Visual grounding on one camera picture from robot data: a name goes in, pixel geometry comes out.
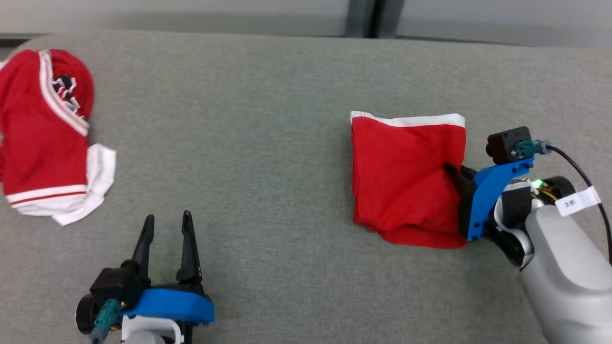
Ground grey partition post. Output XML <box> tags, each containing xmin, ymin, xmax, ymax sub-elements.
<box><xmin>345</xmin><ymin>0</ymin><xmax>405</xmax><ymax>39</ymax></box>

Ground teal plug camera cable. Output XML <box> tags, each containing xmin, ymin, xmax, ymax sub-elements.
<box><xmin>515</xmin><ymin>139</ymin><xmax>612</xmax><ymax>266</ymax></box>
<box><xmin>90</xmin><ymin>299</ymin><xmax>123</xmax><ymax>344</ymax></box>

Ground white cable label tag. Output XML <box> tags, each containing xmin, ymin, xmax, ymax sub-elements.
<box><xmin>555</xmin><ymin>186</ymin><xmax>601</xmax><ymax>217</ymax></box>

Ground teal plug left camera cable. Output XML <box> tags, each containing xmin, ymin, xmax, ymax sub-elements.
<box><xmin>90</xmin><ymin>299</ymin><xmax>123</xmax><ymax>344</ymax></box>

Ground red white jersey shirt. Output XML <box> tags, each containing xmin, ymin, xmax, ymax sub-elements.
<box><xmin>0</xmin><ymin>49</ymin><xmax>117</xmax><ymax>226</ymax></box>

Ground teal plug right camera cable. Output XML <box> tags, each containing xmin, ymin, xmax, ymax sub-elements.
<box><xmin>515</xmin><ymin>139</ymin><xmax>612</xmax><ymax>266</ymax></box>

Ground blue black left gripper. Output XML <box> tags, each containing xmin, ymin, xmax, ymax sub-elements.
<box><xmin>122</xmin><ymin>211</ymin><xmax>215</xmax><ymax>326</ymax></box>

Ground red shorts with white trim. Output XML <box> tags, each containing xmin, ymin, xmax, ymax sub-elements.
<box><xmin>350</xmin><ymin>111</ymin><xmax>467</xmax><ymax>250</ymax></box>

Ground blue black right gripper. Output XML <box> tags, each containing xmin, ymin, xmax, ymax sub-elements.
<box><xmin>444</xmin><ymin>158</ymin><xmax>535</xmax><ymax>241</ymax></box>

